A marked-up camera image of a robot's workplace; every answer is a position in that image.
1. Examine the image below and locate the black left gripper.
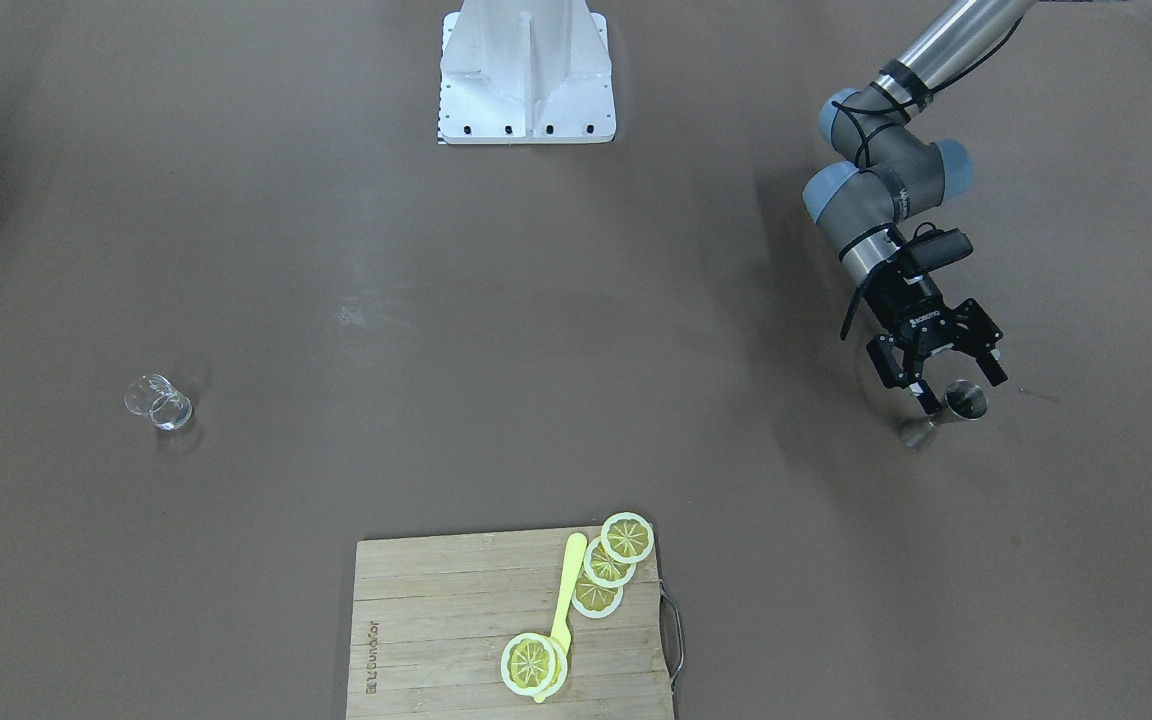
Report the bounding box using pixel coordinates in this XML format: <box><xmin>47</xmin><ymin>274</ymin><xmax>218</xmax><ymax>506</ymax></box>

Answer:
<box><xmin>861</xmin><ymin>250</ymin><xmax>1009</xmax><ymax>416</ymax></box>

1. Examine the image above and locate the steel jigger measuring cup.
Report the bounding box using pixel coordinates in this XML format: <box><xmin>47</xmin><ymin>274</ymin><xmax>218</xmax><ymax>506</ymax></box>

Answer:
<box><xmin>899</xmin><ymin>379</ymin><xmax>988</xmax><ymax>450</ymax></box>

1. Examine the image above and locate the clear glass beaker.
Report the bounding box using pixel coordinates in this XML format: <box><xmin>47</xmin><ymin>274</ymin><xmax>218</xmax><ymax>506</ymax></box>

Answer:
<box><xmin>124</xmin><ymin>374</ymin><xmax>194</xmax><ymax>432</ymax></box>

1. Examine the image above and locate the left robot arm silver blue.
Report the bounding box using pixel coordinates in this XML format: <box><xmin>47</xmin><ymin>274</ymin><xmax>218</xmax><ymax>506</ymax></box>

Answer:
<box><xmin>803</xmin><ymin>1</ymin><xmax>1030</xmax><ymax>415</ymax></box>

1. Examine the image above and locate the lemon slice at corner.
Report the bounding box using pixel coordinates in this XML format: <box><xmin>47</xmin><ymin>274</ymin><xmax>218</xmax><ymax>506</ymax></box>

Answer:
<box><xmin>600</xmin><ymin>511</ymin><xmax>655</xmax><ymax>564</ymax></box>

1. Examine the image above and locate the yellow plastic knife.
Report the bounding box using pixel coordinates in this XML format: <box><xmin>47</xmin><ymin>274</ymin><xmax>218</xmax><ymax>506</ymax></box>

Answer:
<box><xmin>535</xmin><ymin>532</ymin><xmax>588</xmax><ymax>705</ymax></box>

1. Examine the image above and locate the lemon slice on knife end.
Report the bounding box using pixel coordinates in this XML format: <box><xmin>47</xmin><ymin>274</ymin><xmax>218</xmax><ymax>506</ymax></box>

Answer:
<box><xmin>499</xmin><ymin>632</ymin><xmax>570</xmax><ymax>703</ymax></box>

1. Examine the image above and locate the bamboo cutting board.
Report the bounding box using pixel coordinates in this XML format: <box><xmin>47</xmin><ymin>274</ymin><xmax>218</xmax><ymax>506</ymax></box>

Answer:
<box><xmin>346</xmin><ymin>528</ymin><xmax>679</xmax><ymax>719</ymax></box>

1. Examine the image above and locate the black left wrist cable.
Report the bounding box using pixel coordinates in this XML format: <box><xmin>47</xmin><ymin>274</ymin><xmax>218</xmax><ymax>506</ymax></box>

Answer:
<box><xmin>831</xmin><ymin>20</ymin><xmax>1022</xmax><ymax>341</ymax></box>

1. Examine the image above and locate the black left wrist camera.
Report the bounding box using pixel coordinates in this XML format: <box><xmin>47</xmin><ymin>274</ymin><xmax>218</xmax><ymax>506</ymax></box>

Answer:
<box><xmin>899</xmin><ymin>228</ymin><xmax>973</xmax><ymax>281</ymax></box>

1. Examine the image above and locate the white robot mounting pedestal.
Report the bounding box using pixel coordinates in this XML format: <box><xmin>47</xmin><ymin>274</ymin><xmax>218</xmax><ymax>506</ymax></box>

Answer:
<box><xmin>435</xmin><ymin>1</ymin><xmax>617</xmax><ymax>146</ymax></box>

